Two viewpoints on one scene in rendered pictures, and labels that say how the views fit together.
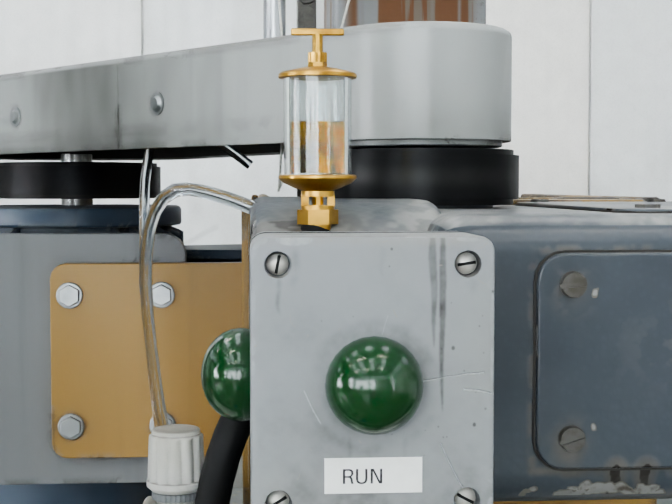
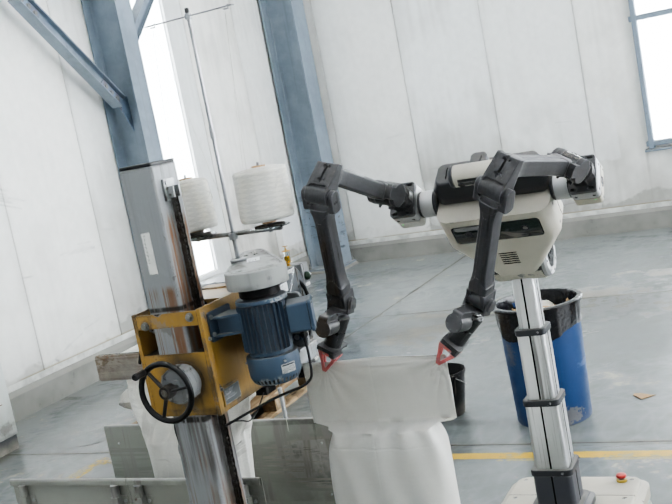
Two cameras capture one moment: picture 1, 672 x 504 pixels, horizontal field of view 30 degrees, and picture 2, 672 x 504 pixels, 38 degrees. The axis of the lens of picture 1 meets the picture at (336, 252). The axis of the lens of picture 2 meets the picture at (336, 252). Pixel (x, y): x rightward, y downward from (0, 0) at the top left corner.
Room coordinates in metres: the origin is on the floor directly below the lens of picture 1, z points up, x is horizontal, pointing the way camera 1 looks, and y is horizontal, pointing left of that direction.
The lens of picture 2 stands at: (3.13, 1.78, 1.79)
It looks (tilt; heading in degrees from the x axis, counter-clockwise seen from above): 8 degrees down; 211
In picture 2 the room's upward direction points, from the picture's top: 11 degrees counter-clockwise
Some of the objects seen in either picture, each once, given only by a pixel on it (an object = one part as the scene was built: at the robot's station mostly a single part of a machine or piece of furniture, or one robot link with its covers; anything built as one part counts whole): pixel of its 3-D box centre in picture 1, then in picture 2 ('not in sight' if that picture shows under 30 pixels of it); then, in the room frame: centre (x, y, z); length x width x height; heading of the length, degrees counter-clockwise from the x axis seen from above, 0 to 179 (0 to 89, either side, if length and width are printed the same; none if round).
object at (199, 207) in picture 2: not in sight; (190, 204); (0.78, -0.09, 1.61); 0.15 x 0.14 x 0.17; 94
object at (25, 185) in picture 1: (76, 183); (259, 290); (0.91, 0.19, 1.35); 0.12 x 0.12 x 0.04
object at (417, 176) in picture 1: (421, 177); not in sight; (0.59, -0.04, 1.35); 0.09 x 0.09 x 0.03
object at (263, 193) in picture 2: not in sight; (263, 194); (0.76, 0.17, 1.61); 0.17 x 0.17 x 0.17
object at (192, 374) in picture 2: not in sight; (180, 383); (1.08, -0.02, 1.14); 0.11 x 0.06 x 0.11; 94
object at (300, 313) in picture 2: not in sight; (302, 317); (0.85, 0.28, 1.25); 0.10 x 0.08 x 0.12; 29
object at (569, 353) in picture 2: not in sight; (545, 357); (-1.71, 0.06, 0.32); 0.51 x 0.48 x 0.65; 4
